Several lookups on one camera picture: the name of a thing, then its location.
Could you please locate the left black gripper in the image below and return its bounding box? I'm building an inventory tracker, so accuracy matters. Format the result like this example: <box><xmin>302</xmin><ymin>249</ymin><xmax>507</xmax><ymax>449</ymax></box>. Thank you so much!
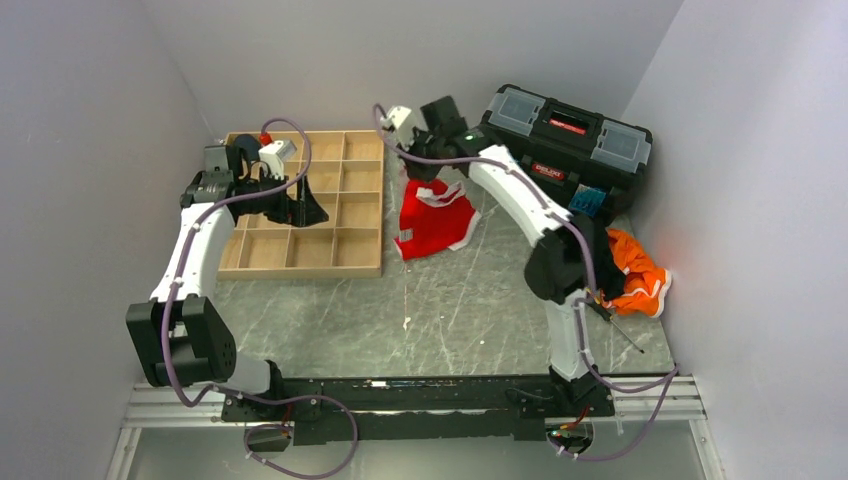
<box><xmin>237</xmin><ymin>167</ymin><xmax>328</xmax><ymax>228</ymax></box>

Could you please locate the red white underwear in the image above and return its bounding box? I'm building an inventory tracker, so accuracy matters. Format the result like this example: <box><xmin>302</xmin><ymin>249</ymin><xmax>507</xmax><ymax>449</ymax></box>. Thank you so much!
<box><xmin>393</xmin><ymin>179</ymin><xmax>482</xmax><ymax>261</ymax></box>

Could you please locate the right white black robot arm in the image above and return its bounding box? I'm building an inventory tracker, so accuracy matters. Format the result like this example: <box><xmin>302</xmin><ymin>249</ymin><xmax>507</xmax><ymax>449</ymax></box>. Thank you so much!
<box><xmin>381</xmin><ymin>96</ymin><xmax>626</xmax><ymax>415</ymax></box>

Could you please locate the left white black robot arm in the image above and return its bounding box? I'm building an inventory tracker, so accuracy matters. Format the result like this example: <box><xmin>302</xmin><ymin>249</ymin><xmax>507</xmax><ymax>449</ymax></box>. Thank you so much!
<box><xmin>126</xmin><ymin>135</ymin><xmax>329</xmax><ymax>420</ymax></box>

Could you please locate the wooden compartment tray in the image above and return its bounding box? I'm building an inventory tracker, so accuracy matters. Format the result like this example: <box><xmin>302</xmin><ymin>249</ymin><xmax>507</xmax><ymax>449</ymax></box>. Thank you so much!
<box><xmin>218</xmin><ymin>130</ymin><xmax>385</xmax><ymax>280</ymax></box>

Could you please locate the dark blue rolled garment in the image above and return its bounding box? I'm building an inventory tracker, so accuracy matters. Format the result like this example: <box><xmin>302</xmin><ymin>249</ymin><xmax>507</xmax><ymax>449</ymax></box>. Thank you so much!
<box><xmin>231</xmin><ymin>134</ymin><xmax>262</xmax><ymax>164</ymax></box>

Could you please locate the black toolbox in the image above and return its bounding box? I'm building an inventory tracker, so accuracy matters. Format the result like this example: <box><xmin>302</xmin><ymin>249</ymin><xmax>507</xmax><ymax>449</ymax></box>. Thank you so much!
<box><xmin>480</xmin><ymin>84</ymin><xmax>653</xmax><ymax>224</ymax></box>

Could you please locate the black garment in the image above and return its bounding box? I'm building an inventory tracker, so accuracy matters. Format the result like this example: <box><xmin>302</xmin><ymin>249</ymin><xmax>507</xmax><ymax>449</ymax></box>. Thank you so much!
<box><xmin>587</xmin><ymin>217</ymin><xmax>626</xmax><ymax>301</ymax></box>

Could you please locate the orange garment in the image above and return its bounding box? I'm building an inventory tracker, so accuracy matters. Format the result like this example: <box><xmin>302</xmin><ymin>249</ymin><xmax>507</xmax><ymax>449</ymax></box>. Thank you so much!
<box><xmin>602</xmin><ymin>228</ymin><xmax>673</xmax><ymax>318</ymax></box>

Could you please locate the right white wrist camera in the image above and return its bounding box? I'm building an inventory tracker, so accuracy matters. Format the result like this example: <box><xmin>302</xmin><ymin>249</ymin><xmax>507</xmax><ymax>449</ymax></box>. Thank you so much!
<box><xmin>383</xmin><ymin>106</ymin><xmax>425</xmax><ymax>148</ymax></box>

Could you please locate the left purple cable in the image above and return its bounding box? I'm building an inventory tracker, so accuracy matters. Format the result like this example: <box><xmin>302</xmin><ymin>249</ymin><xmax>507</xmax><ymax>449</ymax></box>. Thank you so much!
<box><xmin>160</xmin><ymin>117</ymin><xmax>360</xmax><ymax>479</ymax></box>

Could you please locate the purple cable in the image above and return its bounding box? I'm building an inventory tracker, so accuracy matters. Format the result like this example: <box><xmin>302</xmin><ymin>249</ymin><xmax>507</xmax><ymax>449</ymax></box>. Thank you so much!
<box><xmin>372</xmin><ymin>103</ymin><xmax>680</xmax><ymax>463</ymax></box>
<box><xmin>160</xmin><ymin>117</ymin><xmax>360</xmax><ymax>479</ymax></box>

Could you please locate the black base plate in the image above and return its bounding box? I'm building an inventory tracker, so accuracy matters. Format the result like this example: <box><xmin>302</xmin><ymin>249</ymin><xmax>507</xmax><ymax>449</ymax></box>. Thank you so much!
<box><xmin>221</xmin><ymin>373</ymin><xmax>615</xmax><ymax>446</ymax></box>

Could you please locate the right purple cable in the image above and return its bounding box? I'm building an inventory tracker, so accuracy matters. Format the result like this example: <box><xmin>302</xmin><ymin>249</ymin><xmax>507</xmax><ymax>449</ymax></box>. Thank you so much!
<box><xmin>372</xmin><ymin>103</ymin><xmax>680</xmax><ymax>463</ymax></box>

